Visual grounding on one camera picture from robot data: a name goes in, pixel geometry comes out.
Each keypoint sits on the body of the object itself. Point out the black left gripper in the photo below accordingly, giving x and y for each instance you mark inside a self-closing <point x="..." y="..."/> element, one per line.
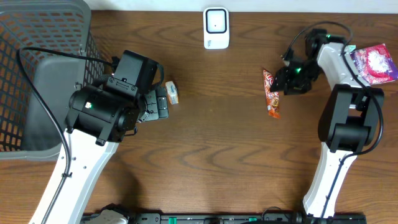
<point x="153" y="104"/>

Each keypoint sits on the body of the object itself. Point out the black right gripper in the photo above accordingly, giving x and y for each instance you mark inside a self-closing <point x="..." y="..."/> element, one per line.
<point x="283" y="76"/>

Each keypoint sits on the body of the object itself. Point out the orange Top chocolate bar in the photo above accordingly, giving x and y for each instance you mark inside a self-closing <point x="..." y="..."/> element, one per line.
<point x="272" y="98"/>

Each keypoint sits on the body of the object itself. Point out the small orange white candy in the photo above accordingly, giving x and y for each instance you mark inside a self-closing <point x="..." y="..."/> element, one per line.
<point x="172" y="93"/>

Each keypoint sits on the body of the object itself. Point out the mint green snack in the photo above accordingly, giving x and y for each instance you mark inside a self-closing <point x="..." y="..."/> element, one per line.
<point x="350" y="48"/>

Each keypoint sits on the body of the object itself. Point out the red purple snack bag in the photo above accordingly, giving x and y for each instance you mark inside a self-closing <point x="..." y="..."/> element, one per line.
<point x="374" y="64"/>

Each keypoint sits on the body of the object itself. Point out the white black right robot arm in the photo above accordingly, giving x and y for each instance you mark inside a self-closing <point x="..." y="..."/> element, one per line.
<point x="351" y="123"/>

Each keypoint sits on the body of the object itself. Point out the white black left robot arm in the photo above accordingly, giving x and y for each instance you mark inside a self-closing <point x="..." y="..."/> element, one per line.
<point x="99" y="116"/>

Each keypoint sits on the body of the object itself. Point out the grey plastic mesh basket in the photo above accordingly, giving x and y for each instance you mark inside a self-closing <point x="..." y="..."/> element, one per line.
<point x="47" y="53"/>

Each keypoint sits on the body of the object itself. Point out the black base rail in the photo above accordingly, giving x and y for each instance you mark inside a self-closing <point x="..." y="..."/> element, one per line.
<point x="111" y="216"/>

